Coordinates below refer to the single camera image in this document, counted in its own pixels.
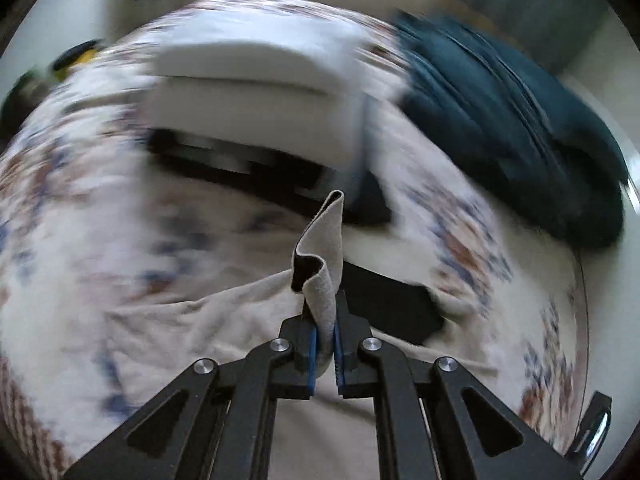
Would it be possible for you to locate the beige small garment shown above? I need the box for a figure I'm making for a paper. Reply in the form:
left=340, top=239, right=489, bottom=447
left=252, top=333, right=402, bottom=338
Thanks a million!
left=106, top=188, right=501, bottom=480

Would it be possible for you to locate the black folded garment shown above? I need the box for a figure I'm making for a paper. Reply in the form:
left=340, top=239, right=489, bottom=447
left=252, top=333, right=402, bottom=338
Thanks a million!
left=148, top=129, right=445, bottom=346

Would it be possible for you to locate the floral bed blanket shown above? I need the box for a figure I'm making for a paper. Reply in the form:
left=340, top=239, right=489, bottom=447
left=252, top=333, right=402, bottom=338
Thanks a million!
left=1, top=0, right=585, bottom=479

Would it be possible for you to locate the teal folded quilt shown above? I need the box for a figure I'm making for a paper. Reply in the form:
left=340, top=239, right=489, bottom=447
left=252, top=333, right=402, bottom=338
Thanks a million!
left=395, top=12, right=628, bottom=249

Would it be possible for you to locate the white folded garment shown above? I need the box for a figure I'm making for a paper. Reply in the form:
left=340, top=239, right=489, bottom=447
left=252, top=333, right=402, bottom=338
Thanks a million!
left=145, top=11, right=369, bottom=169

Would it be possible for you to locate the yellow box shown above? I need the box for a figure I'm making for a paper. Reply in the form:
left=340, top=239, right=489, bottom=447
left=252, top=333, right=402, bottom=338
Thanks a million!
left=50, top=39, right=104, bottom=81

